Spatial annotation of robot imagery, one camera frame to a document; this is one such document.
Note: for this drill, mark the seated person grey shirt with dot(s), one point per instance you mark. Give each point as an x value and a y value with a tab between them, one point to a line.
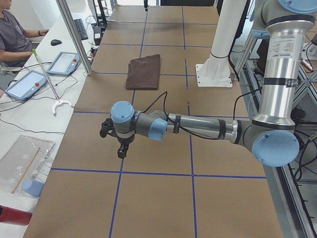
15	47

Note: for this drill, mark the black computer mouse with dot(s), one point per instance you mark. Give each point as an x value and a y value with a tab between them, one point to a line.
55	42

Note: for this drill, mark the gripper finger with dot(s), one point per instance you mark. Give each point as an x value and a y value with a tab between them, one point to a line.
122	151

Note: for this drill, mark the clear plastic bag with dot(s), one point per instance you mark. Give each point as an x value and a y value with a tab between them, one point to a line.
16	159

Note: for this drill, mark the far teach pendant tablet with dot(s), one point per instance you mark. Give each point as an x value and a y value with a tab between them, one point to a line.
64	64

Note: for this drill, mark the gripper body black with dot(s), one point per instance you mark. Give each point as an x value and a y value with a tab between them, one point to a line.
124	141

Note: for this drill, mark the teach pendant tablet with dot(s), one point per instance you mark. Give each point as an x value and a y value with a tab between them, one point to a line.
26	86
64	64

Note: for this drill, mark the black keyboard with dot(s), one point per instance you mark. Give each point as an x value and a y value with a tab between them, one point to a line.
81	29

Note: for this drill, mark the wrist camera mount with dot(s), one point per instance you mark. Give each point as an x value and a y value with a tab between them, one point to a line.
107	128

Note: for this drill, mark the brown t-shirt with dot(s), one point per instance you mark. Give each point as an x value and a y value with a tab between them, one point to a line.
143	73

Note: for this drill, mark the wooden stick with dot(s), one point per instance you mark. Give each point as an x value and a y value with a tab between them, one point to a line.
22	175

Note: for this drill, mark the near teach pendant tablet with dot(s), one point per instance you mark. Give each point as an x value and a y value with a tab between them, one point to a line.
26	86

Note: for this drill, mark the red cylinder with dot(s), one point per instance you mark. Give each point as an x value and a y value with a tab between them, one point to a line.
13	216

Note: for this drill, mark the reacher stick white claw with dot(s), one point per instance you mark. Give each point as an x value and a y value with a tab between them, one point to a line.
58	100

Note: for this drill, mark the aluminium frame post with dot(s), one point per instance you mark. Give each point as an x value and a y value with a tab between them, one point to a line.
70	25

